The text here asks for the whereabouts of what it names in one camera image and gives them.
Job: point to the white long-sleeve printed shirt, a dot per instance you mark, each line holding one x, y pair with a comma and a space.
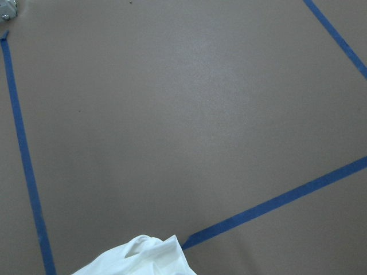
141, 255

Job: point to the aluminium frame post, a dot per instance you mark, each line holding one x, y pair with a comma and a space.
8, 9

